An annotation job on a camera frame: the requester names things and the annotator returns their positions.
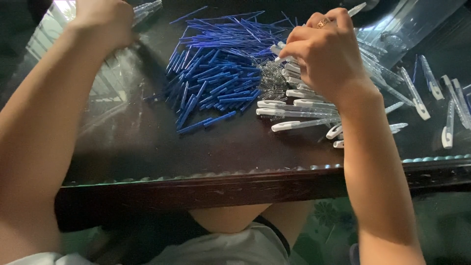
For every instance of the single clear pen barrel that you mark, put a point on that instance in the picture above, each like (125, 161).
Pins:
(357, 9)

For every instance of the person's right fingers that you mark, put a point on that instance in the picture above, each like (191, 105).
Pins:
(300, 38)

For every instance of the bundle of clear pen barrels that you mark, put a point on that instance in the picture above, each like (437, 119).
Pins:
(147, 10)

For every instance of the pile of metal springs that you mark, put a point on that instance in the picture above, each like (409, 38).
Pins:
(271, 81)

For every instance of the person's left hand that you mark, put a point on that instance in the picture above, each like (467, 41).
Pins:
(103, 22)

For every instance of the heap of white-clip pen bodies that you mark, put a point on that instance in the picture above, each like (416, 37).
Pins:
(305, 108)

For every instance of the pile of thin blue refills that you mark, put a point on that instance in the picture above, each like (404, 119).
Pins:
(235, 33)

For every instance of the dark wooden table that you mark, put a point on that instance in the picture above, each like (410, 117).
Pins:
(206, 189)

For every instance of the clear plastic bag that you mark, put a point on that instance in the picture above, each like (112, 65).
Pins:
(404, 25)

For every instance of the person's legs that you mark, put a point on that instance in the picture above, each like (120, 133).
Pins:
(235, 217)

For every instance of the person's right hand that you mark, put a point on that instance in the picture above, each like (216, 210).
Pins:
(331, 55)

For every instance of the pile of blue pen plungers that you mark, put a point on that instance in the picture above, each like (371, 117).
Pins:
(213, 84)

